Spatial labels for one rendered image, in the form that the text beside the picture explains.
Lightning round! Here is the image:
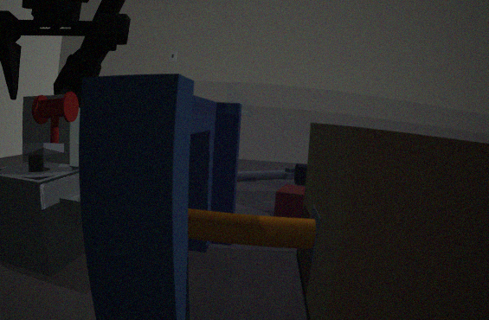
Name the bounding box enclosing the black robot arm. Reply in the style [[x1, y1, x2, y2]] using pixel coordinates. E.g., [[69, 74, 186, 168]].
[[22, 0, 125, 108]]

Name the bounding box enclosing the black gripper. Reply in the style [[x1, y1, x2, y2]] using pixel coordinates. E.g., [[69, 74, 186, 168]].
[[0, 2, 131, 100]]

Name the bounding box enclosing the grey crank handle with red grip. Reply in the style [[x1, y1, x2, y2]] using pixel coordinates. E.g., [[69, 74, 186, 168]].
[[23, 92, 79, 172]]

